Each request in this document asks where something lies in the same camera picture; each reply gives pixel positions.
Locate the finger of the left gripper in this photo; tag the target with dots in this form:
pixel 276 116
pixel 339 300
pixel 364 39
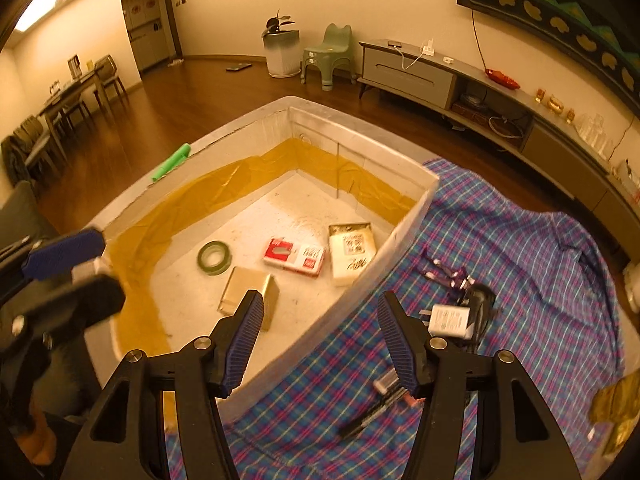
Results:
pixel 68 311
pixel 50 257

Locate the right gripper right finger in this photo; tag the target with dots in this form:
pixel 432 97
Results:
pixel 517 437

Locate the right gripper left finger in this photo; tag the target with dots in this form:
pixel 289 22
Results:
pixel 124 435

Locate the white power adapter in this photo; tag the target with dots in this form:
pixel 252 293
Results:
pixel 448 321

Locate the black glasses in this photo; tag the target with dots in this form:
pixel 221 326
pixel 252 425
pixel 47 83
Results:
pixel 480 299

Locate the black marker pen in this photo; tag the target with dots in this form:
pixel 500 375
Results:
pixel 360 423

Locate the green tape roll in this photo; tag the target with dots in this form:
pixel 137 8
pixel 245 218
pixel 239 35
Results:
pixel 214 258

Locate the red white card box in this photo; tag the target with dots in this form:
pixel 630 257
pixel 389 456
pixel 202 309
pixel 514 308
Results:
pixel 302 258

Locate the white gold cigarette box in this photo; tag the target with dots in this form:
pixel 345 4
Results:
pixel 352 248

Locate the clear spray bottle white cap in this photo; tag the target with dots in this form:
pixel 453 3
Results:
pixel 387 383

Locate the person left hand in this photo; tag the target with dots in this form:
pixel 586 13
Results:
pixel 39 444

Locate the dining table with chairs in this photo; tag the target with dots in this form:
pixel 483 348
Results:
pixel 63 101

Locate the blue plaid shirt cloth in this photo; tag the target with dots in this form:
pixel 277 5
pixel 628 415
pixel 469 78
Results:
pixel 556 309

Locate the green phone stand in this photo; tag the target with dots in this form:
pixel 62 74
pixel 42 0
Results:
pixel 173 161

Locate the gold foil bag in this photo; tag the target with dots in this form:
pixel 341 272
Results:
pixel 619 405

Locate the white foam box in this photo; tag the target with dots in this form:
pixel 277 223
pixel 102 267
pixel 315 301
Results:
pixel 318 202

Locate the black phone on floor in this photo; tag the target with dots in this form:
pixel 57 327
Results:
pixel 236 68

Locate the clear glass set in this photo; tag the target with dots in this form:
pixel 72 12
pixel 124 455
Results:
pixel 591 130

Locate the red dish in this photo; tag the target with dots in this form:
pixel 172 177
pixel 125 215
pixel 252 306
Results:
pixel 501 78

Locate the grey tv cabinet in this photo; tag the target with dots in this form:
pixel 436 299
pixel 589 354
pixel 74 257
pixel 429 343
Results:
pixel 511 119

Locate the green child chair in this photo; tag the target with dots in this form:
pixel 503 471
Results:
pixel 334 51

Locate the wall tv with cover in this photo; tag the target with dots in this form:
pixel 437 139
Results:
pixel 602 35

